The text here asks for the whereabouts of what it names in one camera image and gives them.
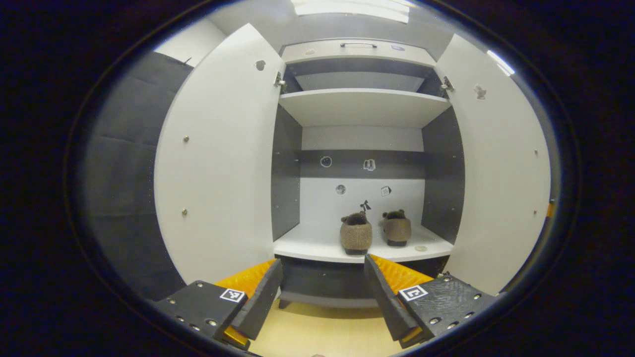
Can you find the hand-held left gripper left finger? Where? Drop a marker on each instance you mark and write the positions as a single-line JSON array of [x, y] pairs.
[[260, 302]]

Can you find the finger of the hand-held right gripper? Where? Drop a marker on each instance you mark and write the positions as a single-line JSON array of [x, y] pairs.
[[550, 209]]

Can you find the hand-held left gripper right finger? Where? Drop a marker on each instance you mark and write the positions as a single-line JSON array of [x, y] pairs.
[[387, 302]]

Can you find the white cabinet door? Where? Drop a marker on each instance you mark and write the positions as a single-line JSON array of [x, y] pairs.
[[496, 173], [218, 163]]

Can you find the brown fuzzy shoe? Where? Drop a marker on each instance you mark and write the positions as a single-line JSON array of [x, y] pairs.
[[355, 235], [397, 230]]

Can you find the white shoe cabinet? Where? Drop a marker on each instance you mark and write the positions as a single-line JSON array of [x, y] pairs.
[[362, 106]]

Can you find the metal door hinge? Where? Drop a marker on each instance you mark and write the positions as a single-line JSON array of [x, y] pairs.
[[279, 81], [447, 83]]

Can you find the white cabinet drawer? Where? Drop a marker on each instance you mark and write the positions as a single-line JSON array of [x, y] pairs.
[[322, 52]]

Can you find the black backdrop cloth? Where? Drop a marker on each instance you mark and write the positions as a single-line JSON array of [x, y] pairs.
[[124, 173]]

